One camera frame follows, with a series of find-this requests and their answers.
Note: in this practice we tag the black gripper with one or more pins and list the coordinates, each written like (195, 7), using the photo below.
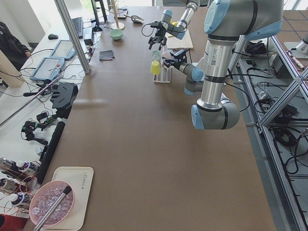
(160, 32)
(173, 63)

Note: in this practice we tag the mint green cup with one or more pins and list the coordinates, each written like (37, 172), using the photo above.
(156, 52)

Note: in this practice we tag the pink cup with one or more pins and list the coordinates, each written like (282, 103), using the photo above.
(171, 55)

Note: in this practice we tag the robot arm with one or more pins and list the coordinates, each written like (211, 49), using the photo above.
(225, 22)
(164, 25)

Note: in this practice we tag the grey cup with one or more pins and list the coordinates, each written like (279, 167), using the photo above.
(156, 57)

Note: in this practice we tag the yellow cup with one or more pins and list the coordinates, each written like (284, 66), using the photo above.
(155, 67)

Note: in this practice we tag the wooden cutting board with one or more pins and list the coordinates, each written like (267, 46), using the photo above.
(174, 43)

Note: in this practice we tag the whole yellow lemon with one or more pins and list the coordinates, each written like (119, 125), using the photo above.
(173, 22)

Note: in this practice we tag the metal scoop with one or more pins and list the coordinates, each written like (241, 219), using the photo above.
(135, 19)

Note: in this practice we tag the green bowl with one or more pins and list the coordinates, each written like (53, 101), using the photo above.
(116, 34)

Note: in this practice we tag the wooden mug tree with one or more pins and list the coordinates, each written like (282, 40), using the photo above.
(116, 24)

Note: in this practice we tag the grey folded cloth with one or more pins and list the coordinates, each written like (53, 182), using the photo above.
(106, 55)

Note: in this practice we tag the black keyboard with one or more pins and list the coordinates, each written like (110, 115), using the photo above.
(78, 25)

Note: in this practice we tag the blue teach pendant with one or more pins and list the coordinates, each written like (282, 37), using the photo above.
(48, 69)
(64, 49)

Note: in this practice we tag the black computer mouse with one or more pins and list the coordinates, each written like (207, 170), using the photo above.
(52, 36)

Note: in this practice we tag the seated person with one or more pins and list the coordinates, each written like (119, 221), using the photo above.
(13, 49)

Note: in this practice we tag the pink bowl with ice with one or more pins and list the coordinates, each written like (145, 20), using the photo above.
(45, 197)

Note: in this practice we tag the white wire cup rack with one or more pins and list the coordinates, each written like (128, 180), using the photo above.
(165, 73)

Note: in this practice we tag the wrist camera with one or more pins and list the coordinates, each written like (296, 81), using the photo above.
(156, 24)
(181, 55)

